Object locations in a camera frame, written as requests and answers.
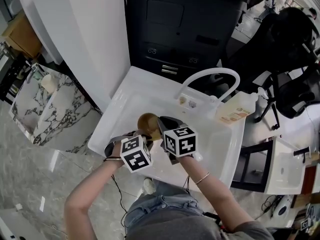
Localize white sink basin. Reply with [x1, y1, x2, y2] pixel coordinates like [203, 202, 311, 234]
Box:
[87, 65, 247, 192]

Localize person's grey shirt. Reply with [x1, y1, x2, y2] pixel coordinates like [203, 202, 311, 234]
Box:
[126, 212, 276, 240]

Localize small white sink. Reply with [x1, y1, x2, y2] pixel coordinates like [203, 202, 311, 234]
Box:
[263, 136, 307, 195]

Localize person's white left shoe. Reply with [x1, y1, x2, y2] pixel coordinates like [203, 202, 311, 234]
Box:
[142, 177, 156, 195]

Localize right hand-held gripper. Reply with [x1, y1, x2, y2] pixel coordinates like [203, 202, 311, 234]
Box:
[156, 115, 198, 165]

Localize black shelf rack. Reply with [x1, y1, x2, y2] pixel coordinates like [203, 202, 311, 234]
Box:
[0, 48, 33, 105]

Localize black cabinet machine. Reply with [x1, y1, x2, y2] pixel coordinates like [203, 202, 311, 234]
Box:
[123, 0, 252, 85]

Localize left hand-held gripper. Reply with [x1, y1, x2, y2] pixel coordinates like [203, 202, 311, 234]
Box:
[104, 130, 154, 173]

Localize white arched faucet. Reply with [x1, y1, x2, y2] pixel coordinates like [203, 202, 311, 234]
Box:
[174, 67, 241, 107]

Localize wooden cabinet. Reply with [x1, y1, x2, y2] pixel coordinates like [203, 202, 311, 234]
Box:
[1, 11, 43, 60]

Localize black mesh office chair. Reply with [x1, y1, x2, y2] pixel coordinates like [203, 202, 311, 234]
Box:
[252, 66, 320, 131]
[222, 6, 320, 85]

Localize marble pattern sink unit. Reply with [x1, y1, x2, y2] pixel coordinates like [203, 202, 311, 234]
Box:
[9, 63, 103, 155]

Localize orange label soap bottle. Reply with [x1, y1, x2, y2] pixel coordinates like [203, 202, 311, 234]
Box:
[214, 86, 270, 126]

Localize person's right forearm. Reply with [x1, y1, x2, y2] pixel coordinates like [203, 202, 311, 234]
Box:
[177, 155, 253, 232]

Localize brown bowl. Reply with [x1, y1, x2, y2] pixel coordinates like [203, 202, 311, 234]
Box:
[137, 112, 161, 135]

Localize black faucet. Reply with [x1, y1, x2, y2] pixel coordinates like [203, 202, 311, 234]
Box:
[292, 145, 311, 164]

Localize black metal stand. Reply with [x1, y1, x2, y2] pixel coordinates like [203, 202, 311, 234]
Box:
[229, 141, 273, 194]

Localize person's left forearm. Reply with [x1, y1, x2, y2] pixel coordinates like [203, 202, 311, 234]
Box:
[63, 156, 126, 240]

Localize cream cup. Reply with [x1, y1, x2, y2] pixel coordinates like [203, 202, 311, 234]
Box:
[41, 73, 56, 94]

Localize gold bracelet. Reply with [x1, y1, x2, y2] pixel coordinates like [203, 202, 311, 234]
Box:
[194, 171, 211, 185]

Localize person's blue jeans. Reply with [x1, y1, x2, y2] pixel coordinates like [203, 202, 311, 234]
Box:
[124, 178, 208, 235]

